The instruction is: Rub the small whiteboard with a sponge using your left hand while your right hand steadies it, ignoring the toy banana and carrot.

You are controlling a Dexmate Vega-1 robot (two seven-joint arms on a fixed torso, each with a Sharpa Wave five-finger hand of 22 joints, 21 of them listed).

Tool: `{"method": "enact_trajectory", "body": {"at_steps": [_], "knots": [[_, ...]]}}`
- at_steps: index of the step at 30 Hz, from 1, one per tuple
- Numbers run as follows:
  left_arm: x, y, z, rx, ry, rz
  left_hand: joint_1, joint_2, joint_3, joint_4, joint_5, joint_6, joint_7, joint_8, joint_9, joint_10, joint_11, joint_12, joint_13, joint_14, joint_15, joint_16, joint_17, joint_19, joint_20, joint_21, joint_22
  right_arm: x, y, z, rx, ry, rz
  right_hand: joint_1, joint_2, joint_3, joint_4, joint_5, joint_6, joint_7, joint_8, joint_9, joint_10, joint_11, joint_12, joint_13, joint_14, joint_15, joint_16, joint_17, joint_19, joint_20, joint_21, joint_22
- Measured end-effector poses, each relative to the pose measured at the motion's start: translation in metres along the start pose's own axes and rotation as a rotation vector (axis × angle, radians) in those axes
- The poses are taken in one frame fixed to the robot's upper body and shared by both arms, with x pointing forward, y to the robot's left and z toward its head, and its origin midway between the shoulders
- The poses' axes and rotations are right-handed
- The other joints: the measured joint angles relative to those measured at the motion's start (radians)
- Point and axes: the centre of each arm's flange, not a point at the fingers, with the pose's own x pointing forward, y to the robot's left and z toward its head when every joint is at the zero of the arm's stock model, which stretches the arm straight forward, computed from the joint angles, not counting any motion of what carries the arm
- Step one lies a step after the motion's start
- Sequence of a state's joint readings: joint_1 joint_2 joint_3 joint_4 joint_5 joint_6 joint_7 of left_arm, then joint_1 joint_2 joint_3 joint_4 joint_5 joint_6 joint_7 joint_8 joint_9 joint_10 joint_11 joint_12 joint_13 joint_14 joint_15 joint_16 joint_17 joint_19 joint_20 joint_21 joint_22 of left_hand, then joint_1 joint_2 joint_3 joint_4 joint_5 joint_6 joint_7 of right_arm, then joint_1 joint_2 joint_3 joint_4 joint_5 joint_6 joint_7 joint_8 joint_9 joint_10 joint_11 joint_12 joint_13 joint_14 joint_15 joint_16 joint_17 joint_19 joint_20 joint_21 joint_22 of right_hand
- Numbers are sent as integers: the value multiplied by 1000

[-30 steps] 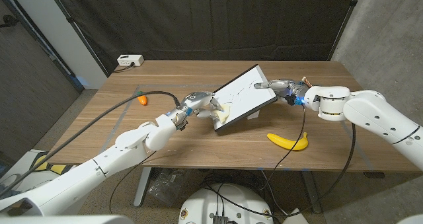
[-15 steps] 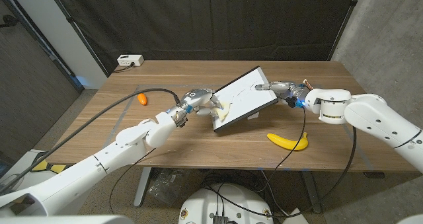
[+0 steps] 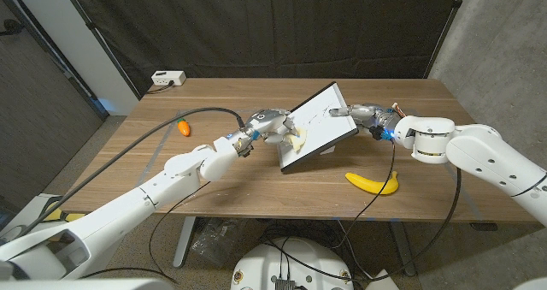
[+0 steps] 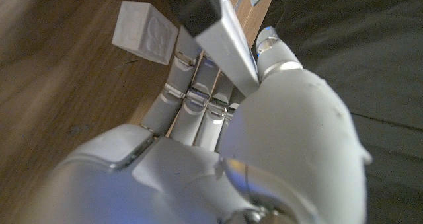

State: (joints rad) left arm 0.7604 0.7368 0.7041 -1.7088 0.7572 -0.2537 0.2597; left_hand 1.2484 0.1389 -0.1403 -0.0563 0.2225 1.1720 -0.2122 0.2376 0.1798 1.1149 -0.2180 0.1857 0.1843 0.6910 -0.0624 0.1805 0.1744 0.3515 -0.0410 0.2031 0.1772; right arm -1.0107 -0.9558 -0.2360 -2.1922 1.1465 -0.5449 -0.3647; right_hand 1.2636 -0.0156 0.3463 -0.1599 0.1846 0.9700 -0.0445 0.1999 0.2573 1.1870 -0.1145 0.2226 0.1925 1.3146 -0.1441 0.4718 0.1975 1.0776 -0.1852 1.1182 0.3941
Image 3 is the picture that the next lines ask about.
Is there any black power strip cable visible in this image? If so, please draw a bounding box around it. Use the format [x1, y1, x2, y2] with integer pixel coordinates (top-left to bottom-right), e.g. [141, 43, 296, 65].
[146, 80, 175, 95]

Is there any white floor box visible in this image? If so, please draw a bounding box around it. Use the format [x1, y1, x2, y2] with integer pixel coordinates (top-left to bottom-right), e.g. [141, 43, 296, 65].
[365, 269, 401, 290]

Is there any dark table foot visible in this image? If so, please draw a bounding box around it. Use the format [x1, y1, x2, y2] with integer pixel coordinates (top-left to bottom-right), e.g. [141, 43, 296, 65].
[468, 222, 499, 233]

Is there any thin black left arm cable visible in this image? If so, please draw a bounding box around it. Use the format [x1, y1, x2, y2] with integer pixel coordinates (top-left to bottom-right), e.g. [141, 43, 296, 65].
[79, 181, 211, 285]

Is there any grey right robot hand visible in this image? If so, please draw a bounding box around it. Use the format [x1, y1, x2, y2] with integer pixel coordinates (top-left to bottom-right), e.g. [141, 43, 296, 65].
[328, 103, 403, 141]

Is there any backdrop stand pole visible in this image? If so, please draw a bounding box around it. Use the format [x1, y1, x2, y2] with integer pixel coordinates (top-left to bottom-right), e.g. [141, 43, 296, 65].
[422, 0, 471, 80]
[57, 0, 143, 101]

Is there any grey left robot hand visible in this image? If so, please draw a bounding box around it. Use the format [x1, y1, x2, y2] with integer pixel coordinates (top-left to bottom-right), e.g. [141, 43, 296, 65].
[232, 108, 307, 157]

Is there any white robot torso edge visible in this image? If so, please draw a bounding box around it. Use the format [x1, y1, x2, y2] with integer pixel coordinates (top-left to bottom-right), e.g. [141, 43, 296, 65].
[0, 278, 174, 290]

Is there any clear plastic bag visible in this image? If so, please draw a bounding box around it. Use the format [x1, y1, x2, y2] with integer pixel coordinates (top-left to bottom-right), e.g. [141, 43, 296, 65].
[190, 216, 247, 268]

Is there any white table leg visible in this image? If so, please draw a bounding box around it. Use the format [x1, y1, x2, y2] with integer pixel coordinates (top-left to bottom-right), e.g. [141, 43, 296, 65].
[173, 216, 197, 269]

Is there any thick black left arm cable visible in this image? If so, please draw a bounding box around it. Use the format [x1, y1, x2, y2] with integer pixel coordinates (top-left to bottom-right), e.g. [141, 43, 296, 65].
[16, 106, 246, 239]

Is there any pale yellow sponge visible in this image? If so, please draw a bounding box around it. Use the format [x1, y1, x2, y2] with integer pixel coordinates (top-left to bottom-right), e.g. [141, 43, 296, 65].
[286, 127, 309, 153]

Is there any white and yellow floor platform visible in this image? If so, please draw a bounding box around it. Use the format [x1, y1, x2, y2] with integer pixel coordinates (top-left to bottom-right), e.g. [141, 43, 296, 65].
[0, 193, 86, 240]

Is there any grey table leg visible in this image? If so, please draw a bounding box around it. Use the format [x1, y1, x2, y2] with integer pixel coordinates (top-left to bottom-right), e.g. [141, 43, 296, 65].
[388, 221, 418, 277]

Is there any black backdrop curtain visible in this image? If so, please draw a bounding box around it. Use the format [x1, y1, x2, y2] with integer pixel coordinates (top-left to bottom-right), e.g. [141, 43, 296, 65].
[59, 0, 467, 98]

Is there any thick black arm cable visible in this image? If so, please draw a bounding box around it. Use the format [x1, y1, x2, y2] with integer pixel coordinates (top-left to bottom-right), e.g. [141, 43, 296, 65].
[256, 166, 463, 285]
[16, 106, 246, 239]

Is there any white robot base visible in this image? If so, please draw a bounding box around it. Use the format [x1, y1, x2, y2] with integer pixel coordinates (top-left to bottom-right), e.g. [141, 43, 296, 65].
[230, 237, 355, 290]

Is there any small framed whiteboard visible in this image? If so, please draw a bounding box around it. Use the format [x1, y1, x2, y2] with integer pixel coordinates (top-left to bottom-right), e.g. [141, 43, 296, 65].
[277, 81, 359, 175]

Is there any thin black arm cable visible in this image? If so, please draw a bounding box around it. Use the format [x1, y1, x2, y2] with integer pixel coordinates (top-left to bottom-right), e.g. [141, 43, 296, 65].
[328, 139, 397, 251]
[79, 181, 211, 285]

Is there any white power strip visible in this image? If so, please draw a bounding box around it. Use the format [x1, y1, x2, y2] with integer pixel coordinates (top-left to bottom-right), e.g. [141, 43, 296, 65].
[150, 70, 187, 87]

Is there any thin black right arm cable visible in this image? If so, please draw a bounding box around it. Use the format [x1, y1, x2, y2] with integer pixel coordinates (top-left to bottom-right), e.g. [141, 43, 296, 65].
[328, 139, 397, 251]

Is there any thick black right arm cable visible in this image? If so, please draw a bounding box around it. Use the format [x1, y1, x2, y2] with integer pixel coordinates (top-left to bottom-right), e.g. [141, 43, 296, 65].
[256, 166, 463, 285]

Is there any yellow toy banana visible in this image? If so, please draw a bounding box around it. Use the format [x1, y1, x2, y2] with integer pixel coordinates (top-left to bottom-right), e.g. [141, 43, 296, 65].
[344, 170, 399, 196]

